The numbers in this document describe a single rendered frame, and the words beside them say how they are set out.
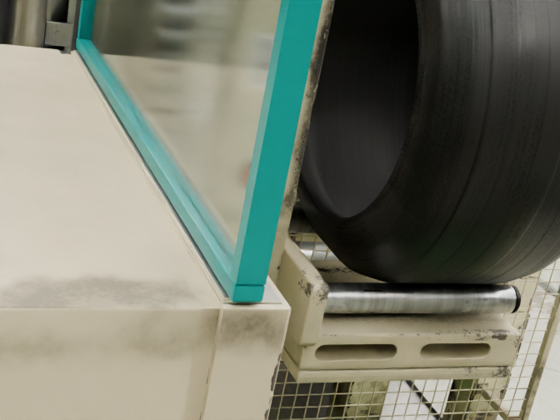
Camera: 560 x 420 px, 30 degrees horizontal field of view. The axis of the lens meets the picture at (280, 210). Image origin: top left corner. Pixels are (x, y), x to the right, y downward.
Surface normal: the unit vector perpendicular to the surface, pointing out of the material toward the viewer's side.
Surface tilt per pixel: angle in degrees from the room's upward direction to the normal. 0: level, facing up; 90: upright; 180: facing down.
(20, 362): 90
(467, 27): 69
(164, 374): 90
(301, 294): 90
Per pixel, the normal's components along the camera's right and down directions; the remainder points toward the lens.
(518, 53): 0.37, 0.00
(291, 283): -0.93, -0.04
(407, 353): 0.33, 0.39
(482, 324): 0.18, -0.92
